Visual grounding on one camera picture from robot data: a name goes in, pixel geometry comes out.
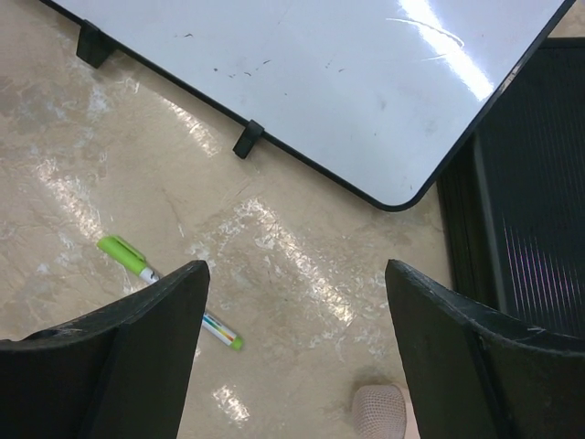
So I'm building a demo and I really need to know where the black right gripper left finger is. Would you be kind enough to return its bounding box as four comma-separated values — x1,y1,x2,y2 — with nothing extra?
1,261,210,438

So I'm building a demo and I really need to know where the pink beige cylinder toy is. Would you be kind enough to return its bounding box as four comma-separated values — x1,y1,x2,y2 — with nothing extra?
352,384,420,439

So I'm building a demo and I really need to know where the white whiteboard black frame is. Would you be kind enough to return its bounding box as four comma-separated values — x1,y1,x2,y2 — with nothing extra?
51,1,570,211

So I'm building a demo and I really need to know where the white green whiteboard marker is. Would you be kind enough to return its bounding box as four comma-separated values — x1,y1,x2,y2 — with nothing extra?
95,234,245,353

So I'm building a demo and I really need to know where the green marker cap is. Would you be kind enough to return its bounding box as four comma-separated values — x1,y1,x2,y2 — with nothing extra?
97,235,147,275

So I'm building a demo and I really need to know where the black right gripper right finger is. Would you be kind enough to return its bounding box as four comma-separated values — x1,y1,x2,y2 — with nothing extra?
385,260,584,438

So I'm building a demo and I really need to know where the black ribbed board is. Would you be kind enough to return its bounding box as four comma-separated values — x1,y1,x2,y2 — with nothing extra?
437,37,584,338

